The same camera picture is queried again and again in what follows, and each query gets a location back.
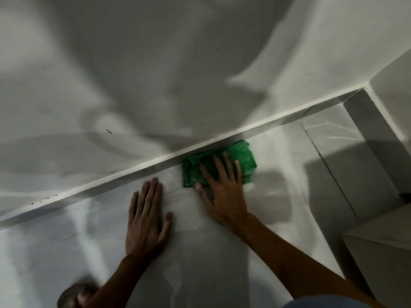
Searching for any person's left hand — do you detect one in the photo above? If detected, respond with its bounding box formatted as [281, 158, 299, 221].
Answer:
[125, 177, 173, 258]

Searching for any white cabinet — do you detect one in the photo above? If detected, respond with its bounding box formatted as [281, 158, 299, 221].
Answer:
[341, 203, 411, 308]

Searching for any white skirting board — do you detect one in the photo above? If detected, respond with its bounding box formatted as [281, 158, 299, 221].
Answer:
[0, 87, 370, 229]

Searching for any person's left forearm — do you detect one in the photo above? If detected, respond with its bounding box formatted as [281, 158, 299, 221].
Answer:
[82, 252, 153, 308]

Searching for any blue garment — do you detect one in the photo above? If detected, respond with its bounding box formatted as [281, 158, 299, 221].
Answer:
[282, 294, 365, 308]

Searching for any person's foot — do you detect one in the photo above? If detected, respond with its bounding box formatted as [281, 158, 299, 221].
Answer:
[57, 283, 101, 308]

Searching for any person's right forearm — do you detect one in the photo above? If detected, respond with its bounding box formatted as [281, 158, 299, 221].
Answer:
[224, 213, 384, 308]

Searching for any green cleaning cloth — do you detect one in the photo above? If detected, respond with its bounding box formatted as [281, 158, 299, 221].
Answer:
[182, 140, 258, 189]

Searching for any person's right hand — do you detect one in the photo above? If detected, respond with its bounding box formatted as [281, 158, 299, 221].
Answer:
[195, 151, 250, 229]

